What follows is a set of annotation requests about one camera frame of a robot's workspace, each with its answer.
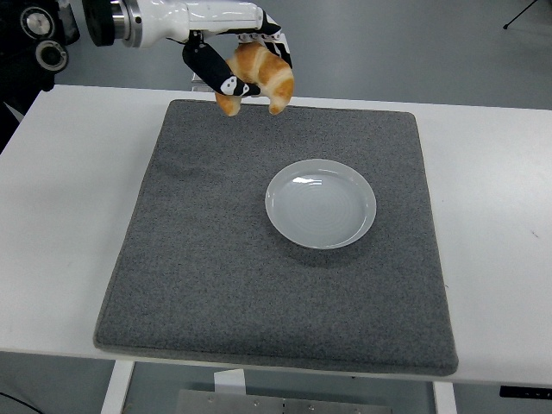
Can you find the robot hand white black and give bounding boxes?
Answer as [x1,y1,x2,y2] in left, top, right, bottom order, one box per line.
[140,0,295,97]

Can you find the thin black floor cable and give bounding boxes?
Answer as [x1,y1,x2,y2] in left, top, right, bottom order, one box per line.
[0,391,38,414]

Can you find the white round plate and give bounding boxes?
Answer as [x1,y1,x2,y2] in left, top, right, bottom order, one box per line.
[264,158,378,250]

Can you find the grey metal plate with screws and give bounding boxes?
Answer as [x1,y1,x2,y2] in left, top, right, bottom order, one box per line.
[174,389,400,414]

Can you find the large black bulky object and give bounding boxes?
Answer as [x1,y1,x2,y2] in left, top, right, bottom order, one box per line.
[0,72,48,154]

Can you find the golden croissant bread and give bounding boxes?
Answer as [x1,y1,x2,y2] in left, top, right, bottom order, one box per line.
[214,41,296,116]

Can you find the white table leg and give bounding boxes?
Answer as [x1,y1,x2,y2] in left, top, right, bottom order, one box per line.
[432,381,458,414]
[99,361,135,414]

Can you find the dark translucent cup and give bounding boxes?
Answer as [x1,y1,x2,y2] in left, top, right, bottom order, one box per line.
[58,0,83,44]

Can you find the small clear plastic box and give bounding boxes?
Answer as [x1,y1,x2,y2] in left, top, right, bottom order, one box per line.
[191,72,215,92]

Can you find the black table control panel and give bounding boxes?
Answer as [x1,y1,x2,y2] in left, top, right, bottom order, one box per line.
[499,386,552,400]

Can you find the black tripod leg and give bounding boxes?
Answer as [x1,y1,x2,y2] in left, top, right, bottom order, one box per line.
[502,0,541,30]

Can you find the grey felt mat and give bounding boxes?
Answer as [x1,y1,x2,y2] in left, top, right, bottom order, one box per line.
[93,98,460,377]

